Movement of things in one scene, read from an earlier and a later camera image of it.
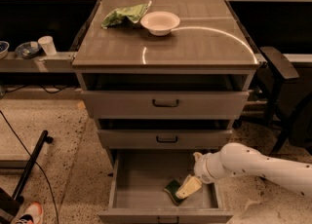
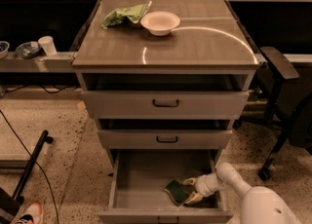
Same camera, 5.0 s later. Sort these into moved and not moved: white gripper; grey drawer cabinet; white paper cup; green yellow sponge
Moved: white gripper
Not moved: white paper cup; green yellow sponge; grey drawer cabinet
